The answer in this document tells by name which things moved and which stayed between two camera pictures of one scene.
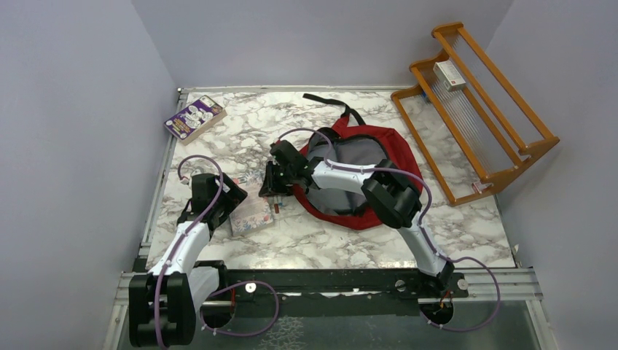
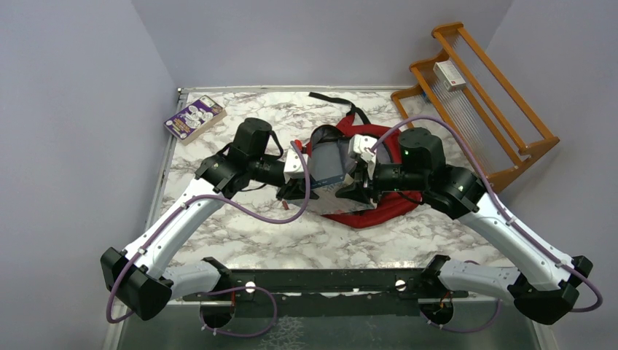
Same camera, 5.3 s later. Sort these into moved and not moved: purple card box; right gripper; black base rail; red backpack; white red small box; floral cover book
Moved: right gripper; floral cover book
Not moved: purple card box; red backpack; black base rail; white red small box
